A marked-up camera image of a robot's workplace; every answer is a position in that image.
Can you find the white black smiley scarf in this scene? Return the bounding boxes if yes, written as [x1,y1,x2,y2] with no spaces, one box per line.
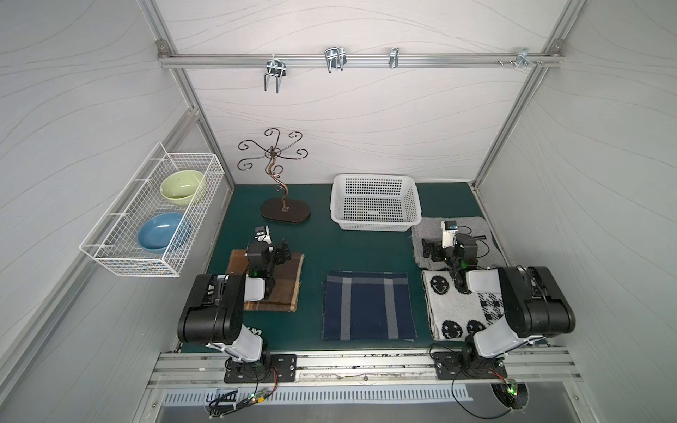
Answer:
[421,271,504,341]

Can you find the white perforated plastic basket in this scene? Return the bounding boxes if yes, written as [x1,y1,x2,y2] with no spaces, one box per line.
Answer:
[330,174,422,232]

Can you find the navy grey plaid scarf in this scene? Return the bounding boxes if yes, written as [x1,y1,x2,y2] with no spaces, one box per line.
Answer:
[323,271,417,341]

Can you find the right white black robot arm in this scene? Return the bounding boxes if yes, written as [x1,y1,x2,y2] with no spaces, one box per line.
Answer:
[421,231,576,377]

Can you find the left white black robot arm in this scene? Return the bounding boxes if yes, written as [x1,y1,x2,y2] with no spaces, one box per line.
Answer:
[177,241,291,369]

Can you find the brown plaid scarf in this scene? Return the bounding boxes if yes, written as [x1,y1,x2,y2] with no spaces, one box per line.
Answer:
[227,250,305,313]

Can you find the bronze scroll jewelry stand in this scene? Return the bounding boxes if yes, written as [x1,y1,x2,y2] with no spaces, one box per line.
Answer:
[236,128,311,224]

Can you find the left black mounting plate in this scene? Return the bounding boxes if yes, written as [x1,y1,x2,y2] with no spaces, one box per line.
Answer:
[223,354,297,384]

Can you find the black mounting plate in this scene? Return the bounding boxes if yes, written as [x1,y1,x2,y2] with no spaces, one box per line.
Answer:
[223,354,297,384]
[430,351,508,381]

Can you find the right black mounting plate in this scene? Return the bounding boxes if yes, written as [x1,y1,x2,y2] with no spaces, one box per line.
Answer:
[430,351,508,381]

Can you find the green ceramic bowl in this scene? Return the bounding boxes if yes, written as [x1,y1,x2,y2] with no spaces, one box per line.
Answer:
[160,169,206,206]

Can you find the blue ceramic bowl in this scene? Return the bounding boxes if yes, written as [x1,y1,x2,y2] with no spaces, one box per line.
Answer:
[137,211,192,254]

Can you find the round black floor port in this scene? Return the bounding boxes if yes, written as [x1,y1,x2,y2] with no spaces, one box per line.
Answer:
[491,382,529,411]

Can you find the double prong metal hook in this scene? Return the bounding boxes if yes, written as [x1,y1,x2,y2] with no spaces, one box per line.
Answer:
[264,58,287,93]

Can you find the small flat metal hook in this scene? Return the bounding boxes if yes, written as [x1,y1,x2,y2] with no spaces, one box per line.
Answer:
[389,48,400,69]

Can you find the looped metal hook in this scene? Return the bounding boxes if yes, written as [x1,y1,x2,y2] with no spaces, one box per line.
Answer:
[324,47,347,73]

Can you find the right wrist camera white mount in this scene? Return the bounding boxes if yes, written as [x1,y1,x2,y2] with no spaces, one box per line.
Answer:
[441,220,458,249]

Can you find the white wire wall basket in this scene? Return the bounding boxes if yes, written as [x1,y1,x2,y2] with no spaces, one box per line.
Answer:
[79,144,225,278]

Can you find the white slotted cable duct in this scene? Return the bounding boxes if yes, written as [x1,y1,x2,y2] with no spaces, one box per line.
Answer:
[162,384,474,408]

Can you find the right base black cable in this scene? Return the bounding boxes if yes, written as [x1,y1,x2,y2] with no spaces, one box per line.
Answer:
[449,369,522,421]

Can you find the left base cable bundle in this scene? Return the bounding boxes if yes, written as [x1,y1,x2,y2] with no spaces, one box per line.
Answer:
[205,364,280,419]

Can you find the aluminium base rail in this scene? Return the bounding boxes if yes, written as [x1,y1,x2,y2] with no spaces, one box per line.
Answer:
[147,347,583,389]

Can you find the aluminium top rail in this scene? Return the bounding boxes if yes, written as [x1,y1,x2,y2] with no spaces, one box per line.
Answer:
[159,52,565,71]

